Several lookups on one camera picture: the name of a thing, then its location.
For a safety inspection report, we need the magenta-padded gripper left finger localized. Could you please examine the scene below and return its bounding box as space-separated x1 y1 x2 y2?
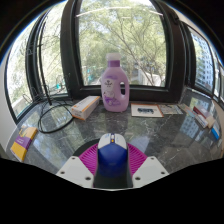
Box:
55 143 100 188

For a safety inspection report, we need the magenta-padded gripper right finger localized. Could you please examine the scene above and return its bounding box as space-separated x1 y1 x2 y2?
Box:
126 143 170 188

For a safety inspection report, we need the blue and white computer mouse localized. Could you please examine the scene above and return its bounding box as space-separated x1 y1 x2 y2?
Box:
97 132 129 179

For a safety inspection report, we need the round black mouse pad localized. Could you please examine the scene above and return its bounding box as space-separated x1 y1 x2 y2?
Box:
72 138 152 190

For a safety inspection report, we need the yellow and purple book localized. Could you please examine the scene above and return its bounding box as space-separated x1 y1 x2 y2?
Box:
9 126 39 163

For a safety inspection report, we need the white card with orange border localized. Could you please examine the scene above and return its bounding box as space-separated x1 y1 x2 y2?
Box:
130 102 165 119

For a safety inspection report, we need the white and orange carton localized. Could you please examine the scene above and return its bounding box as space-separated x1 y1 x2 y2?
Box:
70 95 101 121

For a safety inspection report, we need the pale printed leaflet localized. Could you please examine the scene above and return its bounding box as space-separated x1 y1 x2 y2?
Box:
158 104 184 116

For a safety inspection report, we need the light teal booklet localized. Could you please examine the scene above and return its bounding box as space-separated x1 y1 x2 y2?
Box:
178 103 198 118

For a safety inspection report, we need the tan book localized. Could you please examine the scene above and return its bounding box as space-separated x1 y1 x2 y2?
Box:
204 114 218 130

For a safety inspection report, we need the purple detergent bottle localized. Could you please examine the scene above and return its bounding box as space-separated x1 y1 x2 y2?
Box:
100 52 131 113

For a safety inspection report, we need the black wire stand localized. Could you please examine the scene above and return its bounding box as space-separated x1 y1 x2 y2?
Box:
26 13 76 134

